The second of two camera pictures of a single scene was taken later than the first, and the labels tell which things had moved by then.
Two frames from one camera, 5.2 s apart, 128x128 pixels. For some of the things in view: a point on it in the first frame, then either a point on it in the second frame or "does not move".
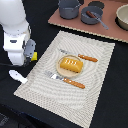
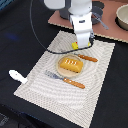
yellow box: (35, 56) to (75, 45)
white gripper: (20, 48) to (83, 30)
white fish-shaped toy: (17, 76) does not move
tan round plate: (67, 72) does not move
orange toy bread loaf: (71, 64) does not move
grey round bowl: (89, 20) does not move
